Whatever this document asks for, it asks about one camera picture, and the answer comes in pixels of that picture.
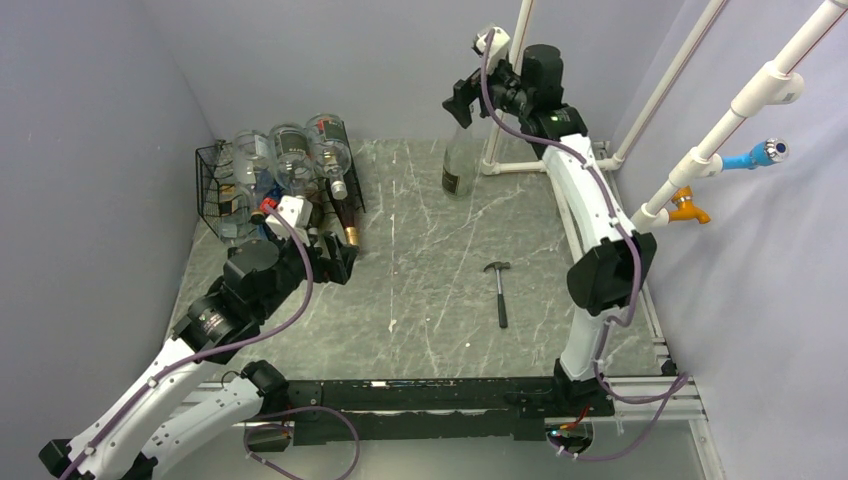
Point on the blue tap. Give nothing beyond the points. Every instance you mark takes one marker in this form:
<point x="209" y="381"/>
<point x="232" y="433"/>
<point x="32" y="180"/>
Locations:
<point x="766" y="153"/>

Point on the clear bottle red label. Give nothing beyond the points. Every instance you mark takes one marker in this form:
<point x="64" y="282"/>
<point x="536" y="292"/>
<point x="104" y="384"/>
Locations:
<point x="331" y="151"/>

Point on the black wire wine rack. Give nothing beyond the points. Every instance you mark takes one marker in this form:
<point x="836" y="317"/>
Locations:
<point x="219" y="197"/>

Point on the black handled hammer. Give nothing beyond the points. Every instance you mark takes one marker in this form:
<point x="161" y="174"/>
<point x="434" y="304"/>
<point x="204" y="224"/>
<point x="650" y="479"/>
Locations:
<point x="497" y="267"/>

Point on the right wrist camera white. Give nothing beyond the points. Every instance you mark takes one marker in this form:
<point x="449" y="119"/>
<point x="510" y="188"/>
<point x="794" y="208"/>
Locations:
<point x="493" y="41"/>

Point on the clear frosted short bottle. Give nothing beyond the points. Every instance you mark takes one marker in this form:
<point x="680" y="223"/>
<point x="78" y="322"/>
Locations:
<point x="251" y="150"/>

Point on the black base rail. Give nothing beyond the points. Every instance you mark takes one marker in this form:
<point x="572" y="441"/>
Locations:
<point x="521" y="408"/>

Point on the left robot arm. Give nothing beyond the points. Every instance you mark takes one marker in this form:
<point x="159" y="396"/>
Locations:
<point x="141" y="436"/>

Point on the clear bottle with dark label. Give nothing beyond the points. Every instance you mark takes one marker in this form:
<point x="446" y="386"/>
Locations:
<point x="459" y="168"/>

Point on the white pvc pipe frame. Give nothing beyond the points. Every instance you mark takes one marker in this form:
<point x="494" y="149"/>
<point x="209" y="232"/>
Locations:
<point x="616" y="52"/>

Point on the blue glass bottle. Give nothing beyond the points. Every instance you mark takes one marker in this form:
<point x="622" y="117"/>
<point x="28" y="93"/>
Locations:
<point x="265" y="186"/>

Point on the amber bottle gold foil neck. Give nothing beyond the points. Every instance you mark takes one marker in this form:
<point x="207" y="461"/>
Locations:
<point x="345" y="210"/>

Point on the small bottle black cap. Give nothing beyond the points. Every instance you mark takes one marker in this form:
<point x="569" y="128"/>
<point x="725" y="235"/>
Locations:
<point x="229" y="233"/>

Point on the orange tap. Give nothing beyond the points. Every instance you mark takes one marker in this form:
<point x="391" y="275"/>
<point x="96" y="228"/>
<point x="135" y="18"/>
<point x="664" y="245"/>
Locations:
<point x="686" y="209"/>

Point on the clear bottle green label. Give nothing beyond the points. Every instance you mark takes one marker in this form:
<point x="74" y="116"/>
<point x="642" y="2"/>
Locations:
<point x="293" y="167"/>

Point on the dark bottle silver cap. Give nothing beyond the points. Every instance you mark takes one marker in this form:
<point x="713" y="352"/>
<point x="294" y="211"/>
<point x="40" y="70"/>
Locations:
<point x="320" y="217"/>

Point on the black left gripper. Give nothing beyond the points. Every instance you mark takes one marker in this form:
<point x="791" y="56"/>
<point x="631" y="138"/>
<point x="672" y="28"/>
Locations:
<point x="337" y="266"/>

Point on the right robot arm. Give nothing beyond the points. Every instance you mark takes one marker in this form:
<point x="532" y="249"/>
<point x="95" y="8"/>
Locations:
<point x="615" y="256"/>

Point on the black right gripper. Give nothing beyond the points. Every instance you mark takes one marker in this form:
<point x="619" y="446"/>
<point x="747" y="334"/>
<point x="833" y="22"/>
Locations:
<point x="465" y="93"/>

